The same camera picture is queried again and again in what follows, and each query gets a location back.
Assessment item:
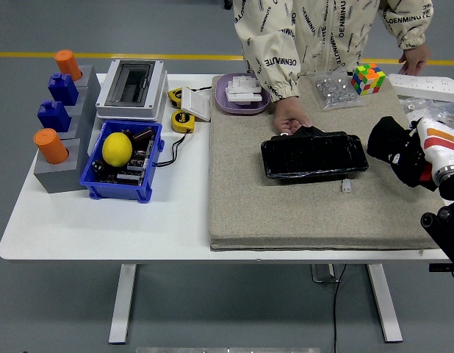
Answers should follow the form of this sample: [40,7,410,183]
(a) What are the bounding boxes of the grey stepped block holder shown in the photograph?
[32,65,102,195]

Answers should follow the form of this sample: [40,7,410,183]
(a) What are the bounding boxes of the person's right hand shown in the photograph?
[273,98,311,136]

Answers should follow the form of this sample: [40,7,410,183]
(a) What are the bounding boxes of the multicolour puzzle cube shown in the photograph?
[350,63,386,96]

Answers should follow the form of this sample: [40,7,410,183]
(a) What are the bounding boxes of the yellow tape measure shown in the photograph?
[170,109,195,133]
[167,87,191,108]

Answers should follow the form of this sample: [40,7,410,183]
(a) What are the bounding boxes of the clear bags of small parts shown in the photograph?
[397,94,454,128]

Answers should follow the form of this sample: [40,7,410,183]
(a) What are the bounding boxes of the grey-brown mat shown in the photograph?
[208,74,454,252]

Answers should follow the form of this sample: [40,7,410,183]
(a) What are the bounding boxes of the glossy black panel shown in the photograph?
[261,125,370,184]

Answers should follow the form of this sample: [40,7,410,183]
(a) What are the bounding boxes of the clear bag of metal nuts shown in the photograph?
[308,68,366,113]

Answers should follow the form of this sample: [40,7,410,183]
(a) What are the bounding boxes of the thin black cable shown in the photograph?
[154,128,194,168]

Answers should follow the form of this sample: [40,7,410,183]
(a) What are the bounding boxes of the person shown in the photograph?
[232,0,435,102]

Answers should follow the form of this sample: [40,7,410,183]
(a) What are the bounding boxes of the purple tray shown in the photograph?
[211,72,270,116]

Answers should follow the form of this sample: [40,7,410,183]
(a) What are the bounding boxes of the white table leg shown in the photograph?
[366,263,403,343]
[108,263,137,346]

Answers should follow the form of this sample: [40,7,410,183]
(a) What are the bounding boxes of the blue notched block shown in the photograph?
[37,99,72,133]
[47,72,79,107]

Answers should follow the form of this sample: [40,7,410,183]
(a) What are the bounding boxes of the black rag with red tag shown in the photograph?
[366,116,439,192]

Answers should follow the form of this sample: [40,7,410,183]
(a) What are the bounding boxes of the circuit board with capacitors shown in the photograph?
[90,126,156,187]

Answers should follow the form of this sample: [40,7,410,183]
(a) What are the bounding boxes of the white plastic parts pile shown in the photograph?
[223,73,264,107]

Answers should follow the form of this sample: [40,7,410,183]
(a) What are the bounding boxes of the white wall switch plate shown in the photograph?
[180,88,212,122]

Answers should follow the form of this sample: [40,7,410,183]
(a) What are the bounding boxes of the grey electrical distribution box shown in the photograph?
[95,59,168,122]

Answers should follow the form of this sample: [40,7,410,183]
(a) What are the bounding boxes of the person's left hand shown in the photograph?
[398,44,432,76]

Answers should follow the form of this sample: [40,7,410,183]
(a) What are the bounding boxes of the white power strip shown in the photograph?
[388,72,454,104]

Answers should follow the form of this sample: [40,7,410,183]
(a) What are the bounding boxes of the orange cylinder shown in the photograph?
[32,128,69,165]
[53,49,83,82]

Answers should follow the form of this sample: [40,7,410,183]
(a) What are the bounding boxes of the yellow lemon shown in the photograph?
[101,132,133,168]

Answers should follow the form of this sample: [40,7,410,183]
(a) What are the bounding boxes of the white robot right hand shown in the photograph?
[386,117,454,177]

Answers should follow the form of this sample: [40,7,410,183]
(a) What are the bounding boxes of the blue plastic bin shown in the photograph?
[79,120,165,204]

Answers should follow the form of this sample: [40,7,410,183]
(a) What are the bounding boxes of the black box under table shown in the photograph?
[428,263,454,286]

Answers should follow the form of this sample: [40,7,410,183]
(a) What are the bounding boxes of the black power cable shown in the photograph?
[331,263,347,353]

